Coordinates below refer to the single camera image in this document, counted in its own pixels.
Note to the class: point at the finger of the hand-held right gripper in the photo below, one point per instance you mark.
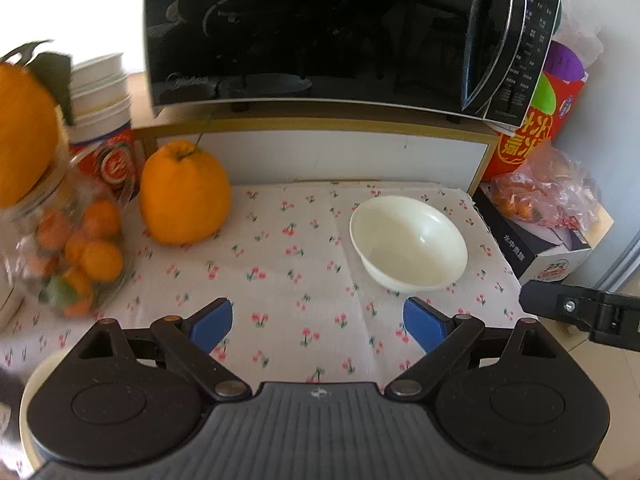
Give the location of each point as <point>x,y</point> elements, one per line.
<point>550,300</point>

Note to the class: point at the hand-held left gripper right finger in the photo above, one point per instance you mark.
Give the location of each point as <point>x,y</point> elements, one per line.
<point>424,325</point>

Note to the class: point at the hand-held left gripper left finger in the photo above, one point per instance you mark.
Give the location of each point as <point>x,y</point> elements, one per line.
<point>212,325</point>

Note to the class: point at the small off-white flared bowl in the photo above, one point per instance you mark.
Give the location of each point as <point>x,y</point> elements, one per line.
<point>407,245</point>

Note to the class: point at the black and white cardboard box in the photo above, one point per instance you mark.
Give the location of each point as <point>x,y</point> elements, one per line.
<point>515,252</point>

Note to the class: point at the cherry print tablecloth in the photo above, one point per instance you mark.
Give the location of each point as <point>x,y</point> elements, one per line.
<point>280,270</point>

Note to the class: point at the plastic bag of kumquats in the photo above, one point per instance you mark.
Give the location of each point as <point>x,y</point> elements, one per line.
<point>545,195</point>

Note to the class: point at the large orange with stem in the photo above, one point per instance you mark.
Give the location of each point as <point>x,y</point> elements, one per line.
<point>182,195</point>

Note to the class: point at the glass jar of kumquats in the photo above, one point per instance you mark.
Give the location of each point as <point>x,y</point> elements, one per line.
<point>85,255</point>

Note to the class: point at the red cardboard box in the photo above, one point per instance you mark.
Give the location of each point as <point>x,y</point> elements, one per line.
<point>520,152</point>

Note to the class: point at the white shelf with wooden edge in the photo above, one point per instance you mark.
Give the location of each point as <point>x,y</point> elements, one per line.
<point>325,160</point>

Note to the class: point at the purple plastic object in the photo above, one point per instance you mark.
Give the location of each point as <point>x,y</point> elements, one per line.
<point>564,62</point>

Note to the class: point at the white plastic bag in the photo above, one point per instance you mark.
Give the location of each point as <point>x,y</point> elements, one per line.
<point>582,35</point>

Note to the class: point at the orange with green leaves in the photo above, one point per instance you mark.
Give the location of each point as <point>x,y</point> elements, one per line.
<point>22,130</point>

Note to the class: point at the black microwave oven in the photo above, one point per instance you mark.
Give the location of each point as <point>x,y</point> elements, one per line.
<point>310,30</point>

